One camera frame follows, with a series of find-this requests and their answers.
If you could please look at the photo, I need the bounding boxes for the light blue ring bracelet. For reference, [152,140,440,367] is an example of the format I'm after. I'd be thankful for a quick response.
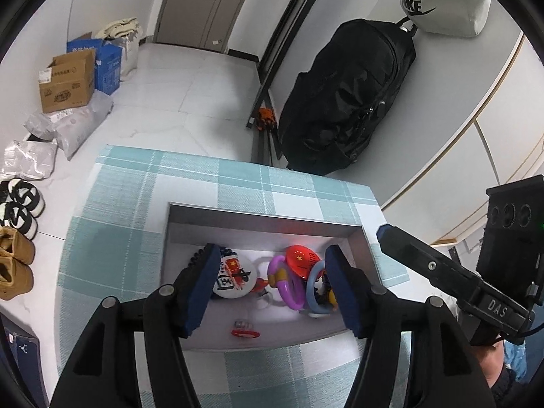
[304,260,337,316]

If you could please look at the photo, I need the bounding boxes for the white red round badge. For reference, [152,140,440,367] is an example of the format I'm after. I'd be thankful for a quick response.
[213,252,258,299]

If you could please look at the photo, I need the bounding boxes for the red China flag badge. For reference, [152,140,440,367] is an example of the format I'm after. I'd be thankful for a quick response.
[285,245,321,280]

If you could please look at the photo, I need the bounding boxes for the purple ring bracelet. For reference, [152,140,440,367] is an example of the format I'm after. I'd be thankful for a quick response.
[266,254,308,311]

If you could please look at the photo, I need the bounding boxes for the red hair clip charm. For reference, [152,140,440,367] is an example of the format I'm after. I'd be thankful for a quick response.
[231,320,261,339]

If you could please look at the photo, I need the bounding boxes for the person's right hand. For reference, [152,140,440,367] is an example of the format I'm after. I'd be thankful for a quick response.
[471,341,509,391]

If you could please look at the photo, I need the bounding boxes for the grey open storage box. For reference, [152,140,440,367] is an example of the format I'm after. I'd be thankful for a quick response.
[161,204,383,352]

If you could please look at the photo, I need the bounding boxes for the teal plaid tablecloth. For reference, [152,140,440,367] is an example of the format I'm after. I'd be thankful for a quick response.
[55,147,410,407]

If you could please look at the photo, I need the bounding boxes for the black metal stand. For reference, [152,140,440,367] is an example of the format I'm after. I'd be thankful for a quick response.
[246,0,317,166]

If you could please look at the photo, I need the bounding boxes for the black backpack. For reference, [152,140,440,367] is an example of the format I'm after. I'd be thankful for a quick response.
[278,18,418,176]

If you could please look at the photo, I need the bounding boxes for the orange black small tool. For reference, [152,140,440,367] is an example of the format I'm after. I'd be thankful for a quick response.
[255,107,277,131]

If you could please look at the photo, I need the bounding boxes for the brown suede boots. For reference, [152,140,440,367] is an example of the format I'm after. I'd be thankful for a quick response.
[0,226,35,300]

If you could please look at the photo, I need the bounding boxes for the blue Jordan shoe box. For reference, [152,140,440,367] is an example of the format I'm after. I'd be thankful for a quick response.
[1,314,49,407]

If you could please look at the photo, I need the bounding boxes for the black white sneakers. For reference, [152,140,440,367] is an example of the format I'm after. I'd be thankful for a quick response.
[0,178,45,240]

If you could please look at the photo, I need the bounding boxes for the grey plastic parcel bag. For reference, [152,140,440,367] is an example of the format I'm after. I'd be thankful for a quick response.
[24,91,114,160]

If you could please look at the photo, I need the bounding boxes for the silver plastic parcel bag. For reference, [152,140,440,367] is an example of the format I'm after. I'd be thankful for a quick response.
[1,141,58,181]

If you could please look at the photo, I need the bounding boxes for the brown cardboard box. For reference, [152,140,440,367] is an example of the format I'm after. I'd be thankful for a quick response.
[38,49,95,113]

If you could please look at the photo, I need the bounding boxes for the blue cardboard box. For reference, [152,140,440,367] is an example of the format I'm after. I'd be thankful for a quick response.
[66,37,123,95]

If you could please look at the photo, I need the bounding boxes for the beige tote bag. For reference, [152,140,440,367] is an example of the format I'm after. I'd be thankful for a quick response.
[93,17,143,82]

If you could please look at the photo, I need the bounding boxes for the white Nike bag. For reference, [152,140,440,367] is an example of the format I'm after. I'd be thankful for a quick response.
[400,0,491,38]

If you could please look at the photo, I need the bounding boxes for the grey room door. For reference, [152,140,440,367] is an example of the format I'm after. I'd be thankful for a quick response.
[154,0,245,53]

